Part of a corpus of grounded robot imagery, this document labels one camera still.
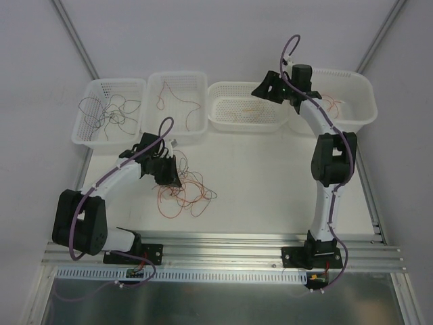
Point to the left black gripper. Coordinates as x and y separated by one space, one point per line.
166 168

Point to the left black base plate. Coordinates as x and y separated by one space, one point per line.
151 252

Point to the far-left white perforated basket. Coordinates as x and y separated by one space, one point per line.
109 114

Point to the white slotted cable duct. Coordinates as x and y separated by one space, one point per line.
182 275

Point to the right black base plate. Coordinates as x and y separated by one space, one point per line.
300 257

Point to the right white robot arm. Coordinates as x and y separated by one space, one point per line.
333 161

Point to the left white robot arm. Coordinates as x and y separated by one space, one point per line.
81 217

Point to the far-right white plastic tub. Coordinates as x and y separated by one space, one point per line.
347 97

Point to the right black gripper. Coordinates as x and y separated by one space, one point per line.
274 88

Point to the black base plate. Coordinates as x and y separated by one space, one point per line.
151 252
300 257

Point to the aluminium mounting rail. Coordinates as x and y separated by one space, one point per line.
263 251

